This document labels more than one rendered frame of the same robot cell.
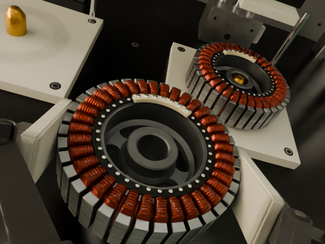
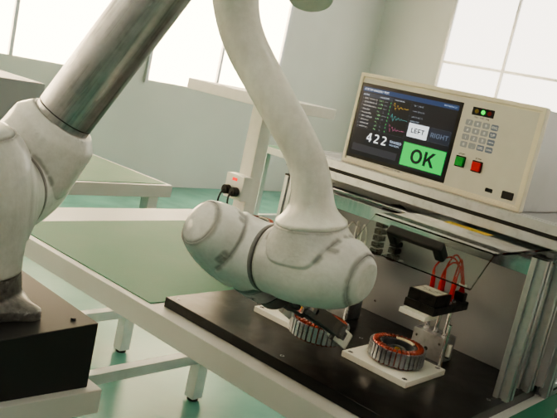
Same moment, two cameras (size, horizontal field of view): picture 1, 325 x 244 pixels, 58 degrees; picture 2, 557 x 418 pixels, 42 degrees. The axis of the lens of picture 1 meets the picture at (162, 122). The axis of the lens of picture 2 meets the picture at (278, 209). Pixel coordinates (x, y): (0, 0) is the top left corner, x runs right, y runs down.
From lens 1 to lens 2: 1.27 m
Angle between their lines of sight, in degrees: 56
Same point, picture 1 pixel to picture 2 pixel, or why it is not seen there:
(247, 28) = (437, 342)
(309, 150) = (427, 391)
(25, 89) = not seen: hidden behind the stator
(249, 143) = (383, 369)
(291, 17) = (421, 316)
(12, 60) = not seen: hidden behind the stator
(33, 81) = not seen: hidden behind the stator
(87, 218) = (292, 325)
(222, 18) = (420, 334)
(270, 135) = (400, 373)
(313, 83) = (482, 388)
